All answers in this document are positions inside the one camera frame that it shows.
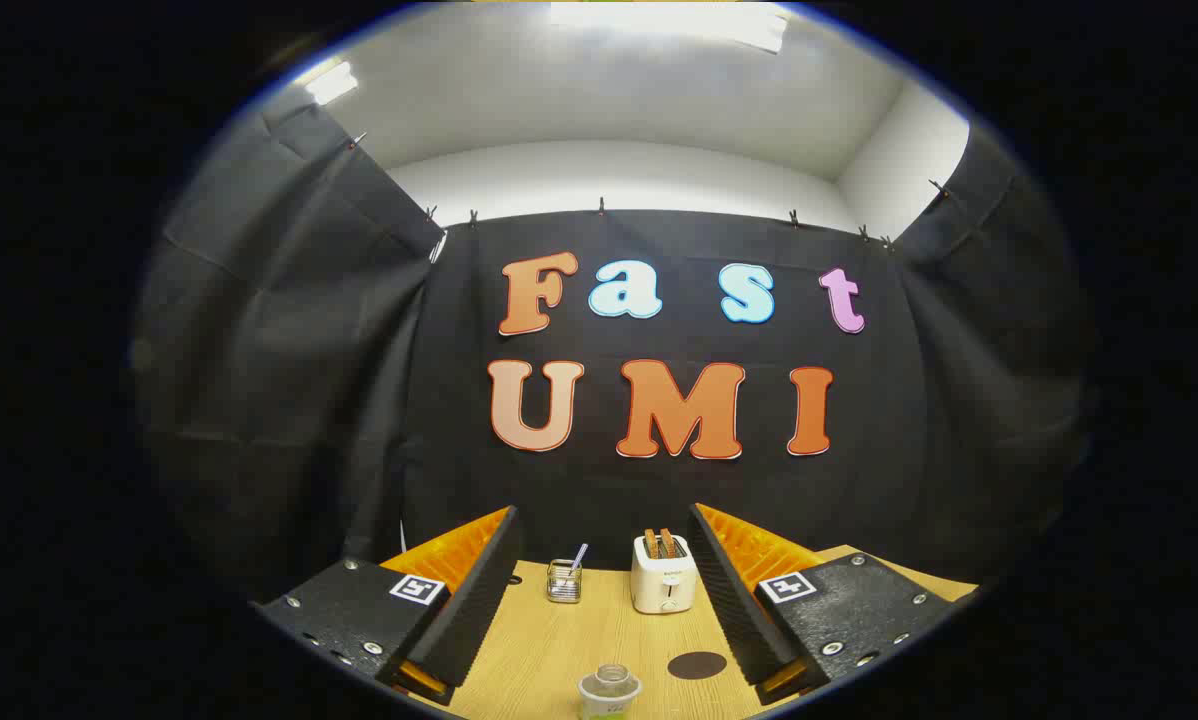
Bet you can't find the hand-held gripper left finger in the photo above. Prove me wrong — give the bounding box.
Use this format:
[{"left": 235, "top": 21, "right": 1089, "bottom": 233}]
[{"left": 252, "top": 505, "right": 522, "bottom": 707}]

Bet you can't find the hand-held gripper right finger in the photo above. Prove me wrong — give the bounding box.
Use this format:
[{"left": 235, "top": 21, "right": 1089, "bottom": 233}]
[{"left": 687, "top": 502, "right": 980, "bottom": 707}]

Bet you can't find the dark brown round coaster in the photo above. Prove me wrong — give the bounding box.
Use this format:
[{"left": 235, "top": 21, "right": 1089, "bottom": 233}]
[{"left": 668, "top": 651, "right": 728, "bottom": 681}]

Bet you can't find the white green label juice bottle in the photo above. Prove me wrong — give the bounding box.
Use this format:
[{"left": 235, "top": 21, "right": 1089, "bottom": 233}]
[{"left": 578, "top": 663, "right": 643, "bottom": 720}]

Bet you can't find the white toaster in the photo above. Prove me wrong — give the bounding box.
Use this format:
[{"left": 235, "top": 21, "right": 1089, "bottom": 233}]
[{"left": 631, "top": 535, "right": 700, "bottom": 615}]

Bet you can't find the wooden table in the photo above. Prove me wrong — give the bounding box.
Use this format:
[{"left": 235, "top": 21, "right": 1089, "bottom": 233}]
[{"left": 379, "top": 545, "right": 980, "bottom": 720}]

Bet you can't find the black backdrop cloth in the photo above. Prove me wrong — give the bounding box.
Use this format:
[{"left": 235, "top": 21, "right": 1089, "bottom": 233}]
[{"left": 129, "top": 90, "right": 1095, "bottom": 601}]

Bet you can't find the ceiling light panel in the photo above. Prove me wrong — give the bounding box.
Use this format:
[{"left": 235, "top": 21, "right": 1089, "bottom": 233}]
[
  {"left": 549, "top": 0, "right": 790, "bottom": 53},
  {"left": 304, "top": 60, "right": 360, "bottom": 106}
]

